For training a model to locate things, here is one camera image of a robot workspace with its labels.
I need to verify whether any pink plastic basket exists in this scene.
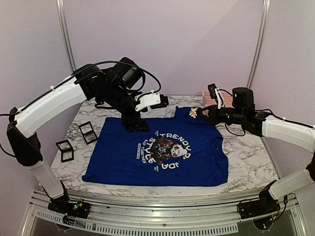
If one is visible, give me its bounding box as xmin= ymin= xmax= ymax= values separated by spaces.
xmin=201 ymin=89 xmax=234 ymax=108

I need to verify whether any aluminium frame post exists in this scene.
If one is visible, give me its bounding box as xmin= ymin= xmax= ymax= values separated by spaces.
xmin=246 ymin=0 xmax=271 ymax=89
xmin=56 ymin=0 xmax=76 ymax=72

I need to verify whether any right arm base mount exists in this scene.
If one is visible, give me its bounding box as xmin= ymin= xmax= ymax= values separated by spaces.
xmin=237 ymin=193 xmax=288 ymax=222

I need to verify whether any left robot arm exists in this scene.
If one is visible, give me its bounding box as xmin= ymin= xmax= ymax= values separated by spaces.
xmin=6 ymin=57 xmax=161 ymax=213

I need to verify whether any silver brooch in far box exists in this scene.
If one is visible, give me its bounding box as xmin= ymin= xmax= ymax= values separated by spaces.
xmin=87 ymin=134 xmax=95 ymax=141

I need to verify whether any left aluminium frame post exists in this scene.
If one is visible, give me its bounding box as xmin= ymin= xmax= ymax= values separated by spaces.
xmin=56 ymin=0 xmax=76 ymax=72

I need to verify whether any aluminium front rail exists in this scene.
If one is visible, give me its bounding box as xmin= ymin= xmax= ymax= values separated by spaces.
xmin=21 ymin=190 xmax=307 ymax=236

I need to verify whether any near black display box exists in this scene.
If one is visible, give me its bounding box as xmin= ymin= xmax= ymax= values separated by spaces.
xmin=56 ymin=139 xmax=74 ymax=163

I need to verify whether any sparkly flower brooch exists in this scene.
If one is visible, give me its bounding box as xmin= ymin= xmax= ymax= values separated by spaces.
xmin=189 ymin=107 xmax=198 ymax=118

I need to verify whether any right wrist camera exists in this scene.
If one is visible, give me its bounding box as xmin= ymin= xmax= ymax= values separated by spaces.
xmin=207 ymin=84 xmax=225 ymax=109

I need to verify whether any black display box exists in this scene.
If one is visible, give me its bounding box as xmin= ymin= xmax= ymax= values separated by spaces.
xmin=78 ymin=121 xmax=98 ymax=145
xmin=56 ymin=139 xmax=74 ymax=163

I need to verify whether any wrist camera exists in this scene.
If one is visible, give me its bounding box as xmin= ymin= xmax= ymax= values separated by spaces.
xmin=207 ymin=84 xmax=225 ymax=109
xmin=135 ymin=91 xmax=169 ymax=111

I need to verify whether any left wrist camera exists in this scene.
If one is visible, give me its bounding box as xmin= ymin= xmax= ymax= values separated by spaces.
xmin=135 ymin=91 xmax=169 ymax=111

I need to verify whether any blue printed t-shirt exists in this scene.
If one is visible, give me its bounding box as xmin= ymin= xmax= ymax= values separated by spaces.
xmin=82 ymin=107 xmax=228 ymax=187

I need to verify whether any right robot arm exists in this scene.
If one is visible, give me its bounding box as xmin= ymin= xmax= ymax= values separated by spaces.
xmin=190 ymin=84 xmax=315 ymax=214

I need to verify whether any right aluminium frame post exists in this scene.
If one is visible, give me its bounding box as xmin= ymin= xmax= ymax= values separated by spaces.
xmin=246 ymin=0 xmax=271 ymax=89

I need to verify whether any far black display box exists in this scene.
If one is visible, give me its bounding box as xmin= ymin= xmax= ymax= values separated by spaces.
xmin=78 ymin=121 xmax=98 ymax=145

